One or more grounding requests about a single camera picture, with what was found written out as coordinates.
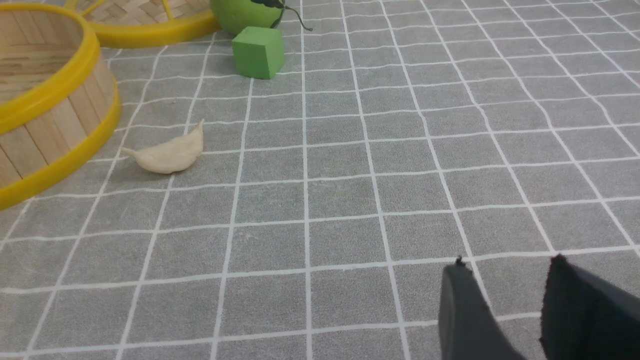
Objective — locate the green foam cube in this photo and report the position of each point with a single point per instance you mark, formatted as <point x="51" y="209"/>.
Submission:
<point x="259" y="52"/>

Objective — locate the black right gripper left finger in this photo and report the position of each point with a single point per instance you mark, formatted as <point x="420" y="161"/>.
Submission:
<point x="467" y="329"/>

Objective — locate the green toy watermelon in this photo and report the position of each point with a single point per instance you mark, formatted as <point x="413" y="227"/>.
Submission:
<point x="236" y="15"/>

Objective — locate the white dumpling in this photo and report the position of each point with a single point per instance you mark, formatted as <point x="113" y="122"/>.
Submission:
<point x="172" y="156"/>

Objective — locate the bamboo steamer tray yellow rim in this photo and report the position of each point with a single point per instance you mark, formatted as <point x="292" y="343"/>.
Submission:
<point x="60" y="103"/>

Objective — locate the grey checked tablecloth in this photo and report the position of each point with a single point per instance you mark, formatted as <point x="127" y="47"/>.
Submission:
<point x="315" y="224"/>

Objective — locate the woven bamboo steamer lid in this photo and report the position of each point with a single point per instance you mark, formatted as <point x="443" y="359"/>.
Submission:
<point x="134" y="24"/>

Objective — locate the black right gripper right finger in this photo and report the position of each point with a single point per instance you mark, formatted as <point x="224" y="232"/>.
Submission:
<point x="585" y="317"/>

